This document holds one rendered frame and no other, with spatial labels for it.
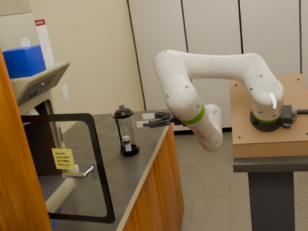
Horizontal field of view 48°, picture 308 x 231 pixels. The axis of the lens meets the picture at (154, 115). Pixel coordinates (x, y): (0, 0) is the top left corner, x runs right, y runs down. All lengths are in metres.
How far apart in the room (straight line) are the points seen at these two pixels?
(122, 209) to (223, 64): 0.71
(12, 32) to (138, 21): 2.98
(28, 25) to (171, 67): 0.57
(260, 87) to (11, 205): 1.03
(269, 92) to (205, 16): 2.71
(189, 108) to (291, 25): 2.99
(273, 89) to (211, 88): 2.78
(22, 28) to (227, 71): 0.82
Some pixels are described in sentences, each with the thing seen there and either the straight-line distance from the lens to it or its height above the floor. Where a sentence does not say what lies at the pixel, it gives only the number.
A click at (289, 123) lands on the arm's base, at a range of 1.65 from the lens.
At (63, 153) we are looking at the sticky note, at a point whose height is 1.26.
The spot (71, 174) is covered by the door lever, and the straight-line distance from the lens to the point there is 1.14.
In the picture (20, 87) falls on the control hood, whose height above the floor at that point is 1.48.
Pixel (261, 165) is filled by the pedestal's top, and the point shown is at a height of 0.93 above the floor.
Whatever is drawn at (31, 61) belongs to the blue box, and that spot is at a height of 1.56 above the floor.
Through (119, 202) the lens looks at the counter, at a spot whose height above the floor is 0.94.
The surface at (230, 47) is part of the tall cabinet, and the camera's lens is 4.12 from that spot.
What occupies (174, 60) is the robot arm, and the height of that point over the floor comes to 1.46.
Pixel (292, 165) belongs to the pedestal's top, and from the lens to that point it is 1.62.
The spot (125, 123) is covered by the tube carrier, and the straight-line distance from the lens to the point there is 1.76.
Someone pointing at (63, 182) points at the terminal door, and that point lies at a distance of 1.25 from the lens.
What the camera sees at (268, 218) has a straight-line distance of 1.83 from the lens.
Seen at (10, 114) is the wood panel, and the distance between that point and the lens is 1.14.
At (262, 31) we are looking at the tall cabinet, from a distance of 4.11.
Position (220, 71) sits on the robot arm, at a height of 1.37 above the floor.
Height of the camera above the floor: 1.68
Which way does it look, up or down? 18 degrees down
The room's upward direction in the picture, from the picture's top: 9 degrees counter-clockwise
